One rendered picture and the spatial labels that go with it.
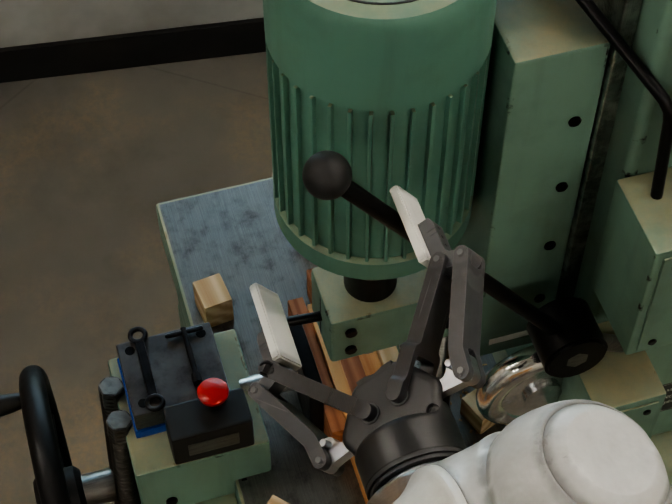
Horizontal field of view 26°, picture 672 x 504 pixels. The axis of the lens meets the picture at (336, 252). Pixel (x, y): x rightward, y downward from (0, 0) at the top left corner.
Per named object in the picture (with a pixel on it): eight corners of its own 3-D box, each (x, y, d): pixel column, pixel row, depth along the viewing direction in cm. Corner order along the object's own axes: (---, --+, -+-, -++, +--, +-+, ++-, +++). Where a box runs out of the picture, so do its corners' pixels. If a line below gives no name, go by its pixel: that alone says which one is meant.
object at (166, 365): (118, 364, 148) (111, 334, 143) (223, 338, 150) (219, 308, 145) (145, 475, 140) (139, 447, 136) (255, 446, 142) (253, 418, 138)
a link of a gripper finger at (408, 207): (418, 262, 103) (426, 257, 103) (388, 188, 107) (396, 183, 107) (440, 276, 105) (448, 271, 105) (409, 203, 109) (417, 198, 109)
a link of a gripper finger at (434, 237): (439, 279, 102) (473, 257, 101) (416, 224, 105) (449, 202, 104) (450, 286, 103) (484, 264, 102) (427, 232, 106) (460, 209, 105)
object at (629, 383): (544, 397, 145) (559, 332, 136) (609, 380, 147) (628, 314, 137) (580, 479, 140) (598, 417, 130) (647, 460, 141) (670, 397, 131)
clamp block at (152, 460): (116, 400, 156) (105, 355, 148) (238, 369, 158) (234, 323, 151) (145, 521, 147) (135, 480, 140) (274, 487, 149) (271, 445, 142)
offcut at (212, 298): (195, 302, 159) (192, 282, 156) (221, 293, 160) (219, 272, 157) (207, 329, 157) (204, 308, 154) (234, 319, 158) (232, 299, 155)
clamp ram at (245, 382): (232, 377, 153) (227, 330, 146) (300, 360, 154) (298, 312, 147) (254, 450, 148) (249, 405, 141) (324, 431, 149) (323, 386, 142)
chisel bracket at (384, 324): (311, 315, 148) (309, 267, 141) (441, 283, 151) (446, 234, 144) (331, 375, 144) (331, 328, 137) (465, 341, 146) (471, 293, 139)
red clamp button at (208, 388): (194, 385, 140) (193, 380, 139) (224, 378, 140) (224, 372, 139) (201, 411, 138) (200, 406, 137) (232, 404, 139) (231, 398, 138)
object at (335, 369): (307, 333, 157) (306, 304, 152) (320, 330, 157) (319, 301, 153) (368, 512, 145) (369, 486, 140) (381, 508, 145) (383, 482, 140)
